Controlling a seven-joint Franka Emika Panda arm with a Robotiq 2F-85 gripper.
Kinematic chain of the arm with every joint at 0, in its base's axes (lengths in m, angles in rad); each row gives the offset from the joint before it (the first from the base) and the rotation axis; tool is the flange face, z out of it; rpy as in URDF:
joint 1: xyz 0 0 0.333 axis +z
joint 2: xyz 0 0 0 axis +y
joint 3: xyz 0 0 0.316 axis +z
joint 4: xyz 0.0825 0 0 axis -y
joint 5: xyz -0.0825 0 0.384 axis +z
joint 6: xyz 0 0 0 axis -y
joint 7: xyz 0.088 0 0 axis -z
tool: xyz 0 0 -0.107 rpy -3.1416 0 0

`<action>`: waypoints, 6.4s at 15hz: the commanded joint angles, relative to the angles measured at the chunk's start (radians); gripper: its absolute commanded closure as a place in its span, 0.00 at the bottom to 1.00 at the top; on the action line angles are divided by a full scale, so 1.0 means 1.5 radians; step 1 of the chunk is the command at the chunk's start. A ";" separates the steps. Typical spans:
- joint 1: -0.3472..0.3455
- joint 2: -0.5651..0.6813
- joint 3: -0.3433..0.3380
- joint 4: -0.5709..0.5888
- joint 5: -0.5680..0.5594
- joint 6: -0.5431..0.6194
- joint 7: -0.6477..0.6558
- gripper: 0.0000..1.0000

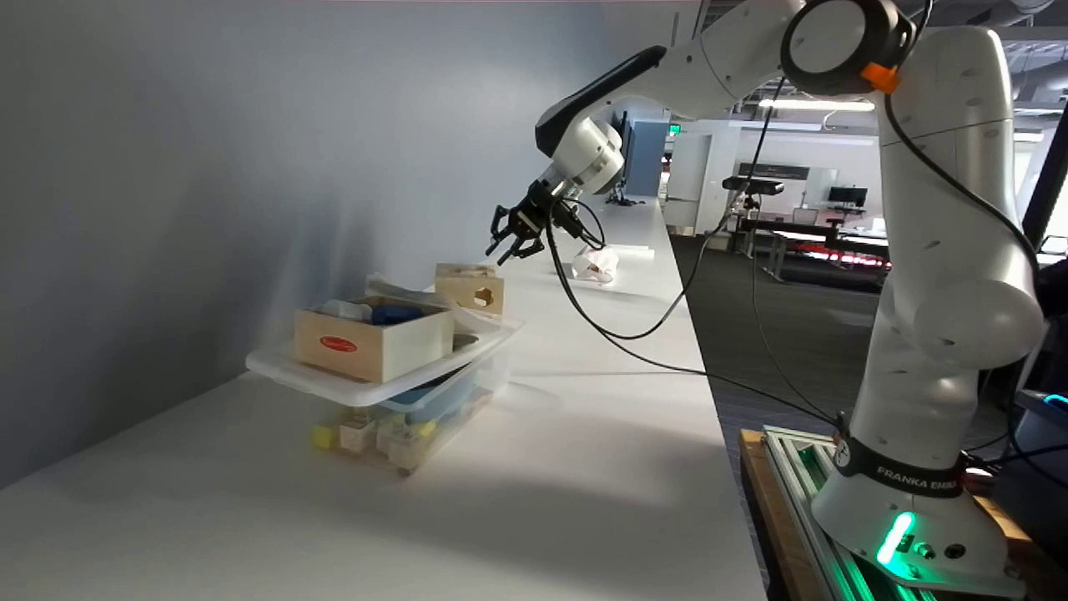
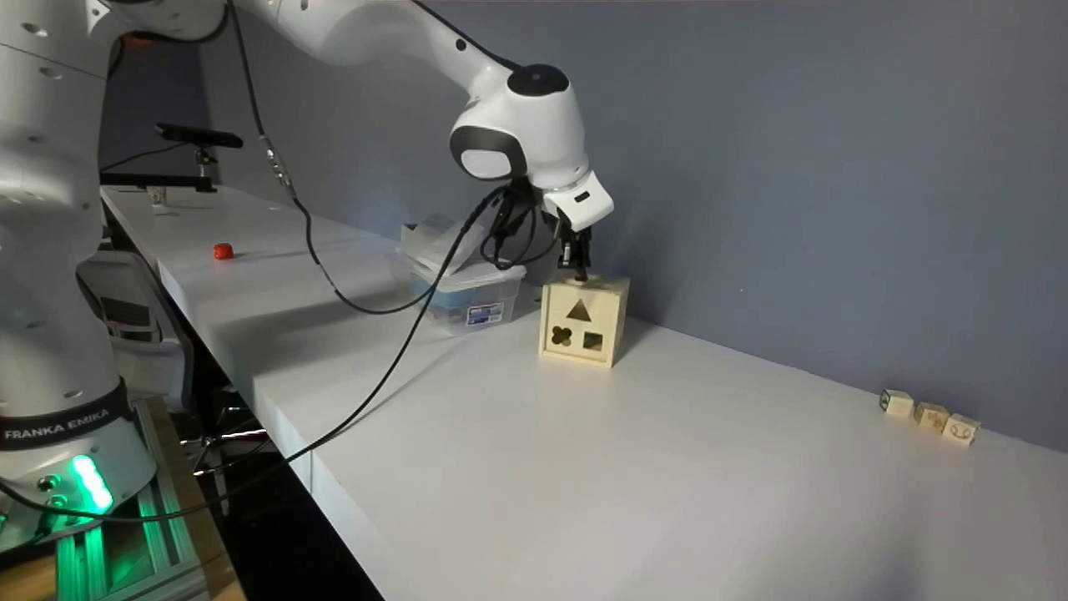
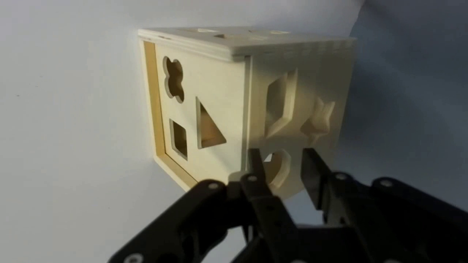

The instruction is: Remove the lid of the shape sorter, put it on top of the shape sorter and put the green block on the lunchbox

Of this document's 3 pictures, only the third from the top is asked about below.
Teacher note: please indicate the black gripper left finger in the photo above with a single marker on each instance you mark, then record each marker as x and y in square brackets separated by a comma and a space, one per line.
[205, 219]

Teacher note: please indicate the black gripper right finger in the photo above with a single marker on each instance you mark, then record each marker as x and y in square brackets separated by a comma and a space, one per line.
[389, 224]

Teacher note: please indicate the wooden shape sorter cube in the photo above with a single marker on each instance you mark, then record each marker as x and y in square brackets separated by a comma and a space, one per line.
[311, 73]

